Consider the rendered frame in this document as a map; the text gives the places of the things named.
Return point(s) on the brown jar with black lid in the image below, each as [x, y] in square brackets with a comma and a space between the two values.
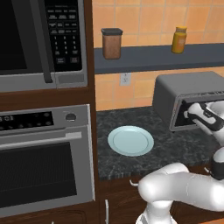
[111, 45]

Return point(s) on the grey toaster oven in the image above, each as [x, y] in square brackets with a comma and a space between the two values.
[178, 86]

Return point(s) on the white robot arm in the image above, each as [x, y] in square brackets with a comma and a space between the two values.
[186, 186]

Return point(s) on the steel built-in oven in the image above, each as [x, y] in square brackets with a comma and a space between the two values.
[78, 116]

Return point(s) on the steel microwave oven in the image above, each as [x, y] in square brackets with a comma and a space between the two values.
[70, 78]

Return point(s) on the yellow bottle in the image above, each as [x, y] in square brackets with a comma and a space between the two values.
[178, 40]

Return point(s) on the steel oven door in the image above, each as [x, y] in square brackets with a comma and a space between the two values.
[81, 163]

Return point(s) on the white wall socket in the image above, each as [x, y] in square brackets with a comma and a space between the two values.
[125, 79]

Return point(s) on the brown wooden tall cupboard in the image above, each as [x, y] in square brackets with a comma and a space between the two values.
[91, 96]

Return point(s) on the brown wooden base cupboard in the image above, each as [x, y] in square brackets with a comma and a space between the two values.
[122, 201]

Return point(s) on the round oven knob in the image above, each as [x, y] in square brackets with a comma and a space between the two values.
[70, 117]

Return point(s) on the pale blue round plate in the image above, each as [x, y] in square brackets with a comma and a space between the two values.
[130, 141]

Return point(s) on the dark grey wall shelf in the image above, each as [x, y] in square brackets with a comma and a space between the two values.
[151, 59]

